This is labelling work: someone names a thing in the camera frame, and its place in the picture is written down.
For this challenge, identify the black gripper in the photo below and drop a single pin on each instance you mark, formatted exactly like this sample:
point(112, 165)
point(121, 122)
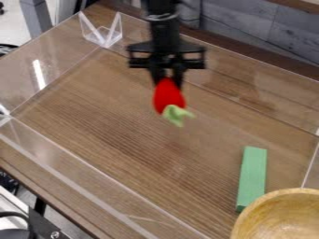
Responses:
point(188, 56)

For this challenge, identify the wooden bowl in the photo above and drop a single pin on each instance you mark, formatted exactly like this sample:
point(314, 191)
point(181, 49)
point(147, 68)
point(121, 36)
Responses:
point(284, 214)

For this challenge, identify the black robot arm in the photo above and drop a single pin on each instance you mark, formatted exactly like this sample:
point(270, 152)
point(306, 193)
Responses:
point(161, 16)

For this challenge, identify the black metal bracket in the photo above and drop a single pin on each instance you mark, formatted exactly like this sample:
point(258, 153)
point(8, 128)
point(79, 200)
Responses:
point(44, 228)

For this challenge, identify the clear acrylic enclosure wall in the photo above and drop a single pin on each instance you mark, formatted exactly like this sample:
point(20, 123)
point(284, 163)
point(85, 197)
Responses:
point(127, 175)

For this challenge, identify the red plush strawberry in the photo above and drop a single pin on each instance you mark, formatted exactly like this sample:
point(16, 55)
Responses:
point(169, 103)

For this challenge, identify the green rectangular block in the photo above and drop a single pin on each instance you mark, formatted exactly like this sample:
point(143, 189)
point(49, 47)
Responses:
point(252, 176)

